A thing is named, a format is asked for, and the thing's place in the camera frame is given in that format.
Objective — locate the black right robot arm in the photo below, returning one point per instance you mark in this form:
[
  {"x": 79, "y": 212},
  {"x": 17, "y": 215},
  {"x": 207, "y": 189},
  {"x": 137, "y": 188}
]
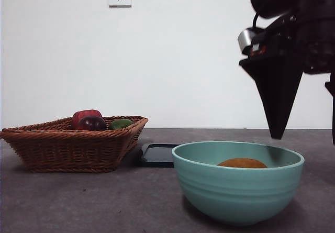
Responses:
[{"x": 308, "y": 21}]

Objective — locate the brown wicker basket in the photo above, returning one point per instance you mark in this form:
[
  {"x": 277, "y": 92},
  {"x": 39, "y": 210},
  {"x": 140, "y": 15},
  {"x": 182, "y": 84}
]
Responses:
[{"x": 65, "y": 151}]

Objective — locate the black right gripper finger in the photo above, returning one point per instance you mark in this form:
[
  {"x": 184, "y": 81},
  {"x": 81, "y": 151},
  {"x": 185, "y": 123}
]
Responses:
[
  {"x": 277, "y": 91},
  {"x": 333, "y": 107}
]

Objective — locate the brown kiwi fruit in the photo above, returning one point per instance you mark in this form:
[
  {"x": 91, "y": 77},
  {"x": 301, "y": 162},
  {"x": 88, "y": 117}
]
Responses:
[{"x": 242, "y": 163}]

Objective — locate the dark red plum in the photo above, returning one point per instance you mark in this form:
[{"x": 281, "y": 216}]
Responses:
[{"x": 91, "y": 123}]

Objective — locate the green avocado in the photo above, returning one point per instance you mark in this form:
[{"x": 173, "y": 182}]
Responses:
[{"x": 120, "y": 124}]

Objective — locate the red apple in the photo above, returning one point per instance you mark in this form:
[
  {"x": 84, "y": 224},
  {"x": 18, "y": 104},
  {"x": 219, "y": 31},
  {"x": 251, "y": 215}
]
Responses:
[{"x": 83, "y": 113}]

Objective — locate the teal bowl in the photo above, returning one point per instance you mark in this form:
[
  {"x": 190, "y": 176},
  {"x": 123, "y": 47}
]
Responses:
[{"x": 235, "y": 191}]

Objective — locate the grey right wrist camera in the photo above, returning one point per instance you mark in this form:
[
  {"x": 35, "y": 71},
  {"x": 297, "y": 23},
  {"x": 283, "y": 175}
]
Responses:
[{"x": 246, "y": 39}]

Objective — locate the dark green tray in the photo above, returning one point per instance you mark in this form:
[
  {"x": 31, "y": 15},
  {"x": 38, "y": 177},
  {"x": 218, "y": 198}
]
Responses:
[{"x": 157, "y": 155}]

